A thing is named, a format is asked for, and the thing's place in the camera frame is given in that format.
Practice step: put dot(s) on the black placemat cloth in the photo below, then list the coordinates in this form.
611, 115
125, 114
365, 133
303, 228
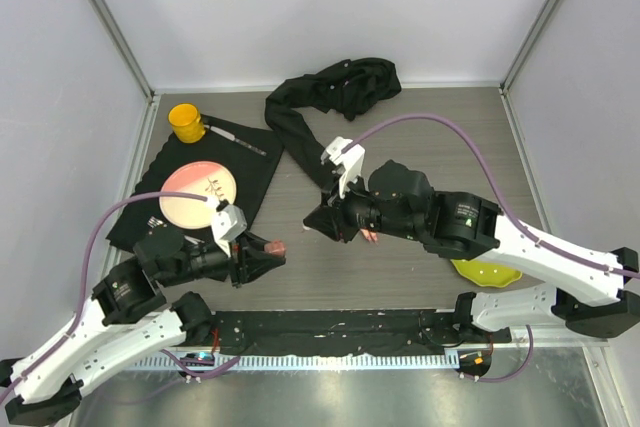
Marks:
215, 166

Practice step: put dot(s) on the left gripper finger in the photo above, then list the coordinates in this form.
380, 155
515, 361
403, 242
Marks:
262, 263
251, 241

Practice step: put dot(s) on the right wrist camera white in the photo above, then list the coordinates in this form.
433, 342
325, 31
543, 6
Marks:
347, 158

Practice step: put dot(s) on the nail polish bottle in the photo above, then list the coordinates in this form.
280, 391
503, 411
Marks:
276, 248

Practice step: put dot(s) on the mannequin hand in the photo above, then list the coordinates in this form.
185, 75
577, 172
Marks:
370, 236

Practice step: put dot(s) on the silver fork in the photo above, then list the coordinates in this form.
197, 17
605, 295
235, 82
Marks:
154, 222

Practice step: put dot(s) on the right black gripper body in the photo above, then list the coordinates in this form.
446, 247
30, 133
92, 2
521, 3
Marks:
356, 211

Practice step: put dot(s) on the table knife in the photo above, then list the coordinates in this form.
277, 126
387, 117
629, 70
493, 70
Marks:
232, 138

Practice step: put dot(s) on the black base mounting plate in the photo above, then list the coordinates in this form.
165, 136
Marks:
339, 333

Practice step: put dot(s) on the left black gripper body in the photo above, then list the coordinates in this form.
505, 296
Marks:
237, 250

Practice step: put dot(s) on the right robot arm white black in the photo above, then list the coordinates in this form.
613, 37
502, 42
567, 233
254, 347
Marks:
580, 288

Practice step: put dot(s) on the yellow cup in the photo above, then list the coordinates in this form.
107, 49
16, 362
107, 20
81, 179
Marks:
186, 123

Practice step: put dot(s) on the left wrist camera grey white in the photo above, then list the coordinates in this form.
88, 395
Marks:
227, 223

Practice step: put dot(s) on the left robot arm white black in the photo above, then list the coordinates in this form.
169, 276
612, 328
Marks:
127, 318

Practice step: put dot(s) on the white slotted cable duct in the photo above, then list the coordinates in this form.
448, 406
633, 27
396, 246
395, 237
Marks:
290, 363

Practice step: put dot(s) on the black sleeved shirt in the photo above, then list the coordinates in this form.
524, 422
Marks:
350, 88

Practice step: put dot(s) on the yellow green plate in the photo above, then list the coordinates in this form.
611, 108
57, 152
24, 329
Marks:
484, 274

